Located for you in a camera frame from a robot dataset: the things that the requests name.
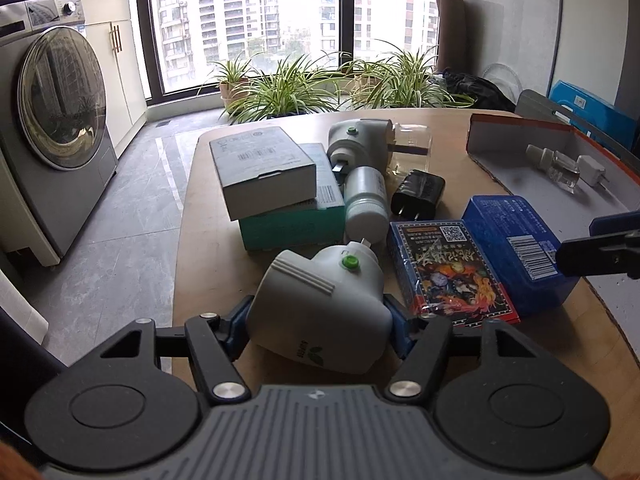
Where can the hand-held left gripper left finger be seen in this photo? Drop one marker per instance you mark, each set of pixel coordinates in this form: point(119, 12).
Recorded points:
point(241, 319)

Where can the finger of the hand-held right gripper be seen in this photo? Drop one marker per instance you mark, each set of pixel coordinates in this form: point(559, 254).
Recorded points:
point(600, 260)
point(615, 224)

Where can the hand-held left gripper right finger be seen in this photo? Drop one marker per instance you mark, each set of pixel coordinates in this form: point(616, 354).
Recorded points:
point(397, 321)

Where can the blue printed card pack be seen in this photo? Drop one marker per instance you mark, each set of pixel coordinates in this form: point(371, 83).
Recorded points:
point(440, 275)

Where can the white plug-in repellent device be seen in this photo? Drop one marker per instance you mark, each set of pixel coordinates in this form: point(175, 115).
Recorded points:
point(310, 310)

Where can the orange-rimmed cardboard box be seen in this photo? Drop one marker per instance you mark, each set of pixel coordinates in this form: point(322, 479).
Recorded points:
point(540, 182)

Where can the blue box with barcode label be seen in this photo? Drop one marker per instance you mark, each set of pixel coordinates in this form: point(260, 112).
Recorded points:
point(510, 240)

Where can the grey white carton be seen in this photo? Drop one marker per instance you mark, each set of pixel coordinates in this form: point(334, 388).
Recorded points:
point(260, 170)

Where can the white charger plug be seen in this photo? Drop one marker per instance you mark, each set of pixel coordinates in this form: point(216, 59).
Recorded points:
point(591, 170)

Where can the clear liquid refill bottle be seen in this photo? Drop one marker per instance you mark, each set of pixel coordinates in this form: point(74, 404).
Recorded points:
point(555, 167)

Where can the teal carton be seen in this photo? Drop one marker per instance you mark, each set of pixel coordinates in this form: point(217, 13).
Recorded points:
point(300, 227)

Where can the blue storage box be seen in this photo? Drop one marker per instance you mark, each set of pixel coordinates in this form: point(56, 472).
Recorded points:
point(595, 110)

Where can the black power adapter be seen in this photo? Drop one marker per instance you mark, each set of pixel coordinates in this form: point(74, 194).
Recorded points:
point(417, 195)

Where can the white plastic bottle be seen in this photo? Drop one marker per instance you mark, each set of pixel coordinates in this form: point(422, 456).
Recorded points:
point(365, 195)

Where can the grey chair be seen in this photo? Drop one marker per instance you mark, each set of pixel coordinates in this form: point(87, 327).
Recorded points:
point(537, 105)

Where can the white fan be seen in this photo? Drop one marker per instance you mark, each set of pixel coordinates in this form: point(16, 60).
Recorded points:
point(505, 80)

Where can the white repellent device with bottle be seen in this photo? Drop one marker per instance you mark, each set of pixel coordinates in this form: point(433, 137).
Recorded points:
point(350, 142)

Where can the black bag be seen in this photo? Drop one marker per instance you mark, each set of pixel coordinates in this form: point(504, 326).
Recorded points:
point(475, 90)

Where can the large spider plant white pot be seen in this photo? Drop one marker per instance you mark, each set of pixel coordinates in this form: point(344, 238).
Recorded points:
point(285, 90)

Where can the small potted spider plant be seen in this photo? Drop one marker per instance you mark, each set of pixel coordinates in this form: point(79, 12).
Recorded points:
point(232, 80)

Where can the grey front-load washing machine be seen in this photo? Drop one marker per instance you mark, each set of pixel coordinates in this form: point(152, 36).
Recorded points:
point(55, 125)

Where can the black-framed window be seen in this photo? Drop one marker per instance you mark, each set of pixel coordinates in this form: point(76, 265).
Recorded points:
point(345, 10)

